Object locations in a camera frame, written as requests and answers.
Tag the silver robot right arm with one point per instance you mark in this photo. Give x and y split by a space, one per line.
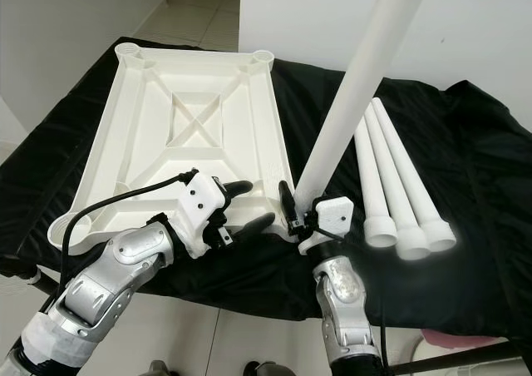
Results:
345 297

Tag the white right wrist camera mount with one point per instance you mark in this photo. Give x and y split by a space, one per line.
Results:
334 214

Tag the grey robot left foot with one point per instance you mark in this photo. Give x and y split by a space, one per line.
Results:
158 369

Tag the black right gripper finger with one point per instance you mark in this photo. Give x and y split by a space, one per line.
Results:
288 203

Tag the white plastic table top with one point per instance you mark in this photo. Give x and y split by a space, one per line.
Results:
191 101

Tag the grey robot right foot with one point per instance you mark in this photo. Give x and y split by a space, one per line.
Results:
263 370

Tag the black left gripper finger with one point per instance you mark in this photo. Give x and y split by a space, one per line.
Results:
252 226
237 189

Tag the pink cushion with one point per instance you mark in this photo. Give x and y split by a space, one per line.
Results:
457 341

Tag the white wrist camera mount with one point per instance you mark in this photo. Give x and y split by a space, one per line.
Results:
199 201
334 214

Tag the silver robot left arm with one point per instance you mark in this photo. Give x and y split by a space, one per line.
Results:
108 293

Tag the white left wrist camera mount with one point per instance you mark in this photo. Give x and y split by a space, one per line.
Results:
199 201

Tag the black metal table leg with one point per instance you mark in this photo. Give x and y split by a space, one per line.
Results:
41 283

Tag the grey robot foot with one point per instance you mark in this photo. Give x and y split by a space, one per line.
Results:
158 369
263 370

